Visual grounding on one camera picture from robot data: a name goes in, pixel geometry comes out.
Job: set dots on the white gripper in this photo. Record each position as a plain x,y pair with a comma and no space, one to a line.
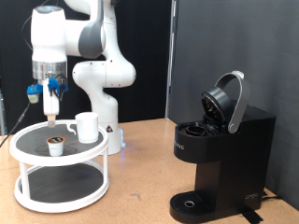
51,102

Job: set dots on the orange-rimmed coffee pod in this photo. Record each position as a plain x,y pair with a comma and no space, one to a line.
56,147

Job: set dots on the white ceramic mug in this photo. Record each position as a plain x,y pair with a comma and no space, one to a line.
88,129

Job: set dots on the black Keurig coffee machine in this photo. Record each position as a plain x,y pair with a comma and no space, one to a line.
230,161

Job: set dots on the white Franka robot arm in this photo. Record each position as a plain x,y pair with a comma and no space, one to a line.
102,74

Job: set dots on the white two-tier turntable stand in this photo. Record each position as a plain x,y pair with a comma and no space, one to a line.
62,157

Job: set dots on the grey metal pole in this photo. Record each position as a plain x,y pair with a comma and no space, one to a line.
170,62

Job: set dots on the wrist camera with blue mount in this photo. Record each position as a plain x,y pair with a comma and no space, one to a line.
33,91

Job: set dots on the grey metal frame post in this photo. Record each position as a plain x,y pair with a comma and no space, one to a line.
2,112

